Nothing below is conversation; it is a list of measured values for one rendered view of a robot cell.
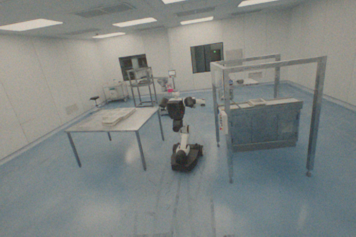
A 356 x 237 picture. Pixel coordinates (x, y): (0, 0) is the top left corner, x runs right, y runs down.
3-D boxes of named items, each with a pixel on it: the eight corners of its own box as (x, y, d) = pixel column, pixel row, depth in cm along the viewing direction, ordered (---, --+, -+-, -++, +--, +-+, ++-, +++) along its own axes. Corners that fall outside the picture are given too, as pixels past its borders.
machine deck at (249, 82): (219, 89, 274) (219, 87, 273) (215, 84, 310) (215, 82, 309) (259, 84, 269) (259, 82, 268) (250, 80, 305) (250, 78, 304)
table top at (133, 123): (64, 132, 315) (63, 130, 314) (101, 111, 416) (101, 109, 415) (138, 131, 276) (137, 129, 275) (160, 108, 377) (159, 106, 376)
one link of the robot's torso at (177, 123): (179, 132, 265) (178, 122, 260) (172, 132, 269) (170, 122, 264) (184, 125, 290) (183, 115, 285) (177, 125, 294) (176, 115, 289)
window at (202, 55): (193, 73, 771) (189, 46, 736) (193, 73, 772) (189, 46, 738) (224, 70, 749) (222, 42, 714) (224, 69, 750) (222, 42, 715)
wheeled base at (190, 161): (196, 174, 273) (193, 156, 263) (166, 171, 290) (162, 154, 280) (202, 151, 330) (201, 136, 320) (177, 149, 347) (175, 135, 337)
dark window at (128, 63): (123, 81, 824) (118, 57, 791) (123, 81, 825) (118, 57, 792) (150, 78, 803) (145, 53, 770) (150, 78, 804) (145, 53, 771)
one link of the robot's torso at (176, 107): (185, 121, 258) (182, 99, 248) (165, 121, 269) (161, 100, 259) (189, 114, 285) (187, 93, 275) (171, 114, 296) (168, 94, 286)
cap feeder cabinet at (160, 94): (159, 116, 546) (156, 93, 523) (163, 110, 599) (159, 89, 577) (179, 115, 536) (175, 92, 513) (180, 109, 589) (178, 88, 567)
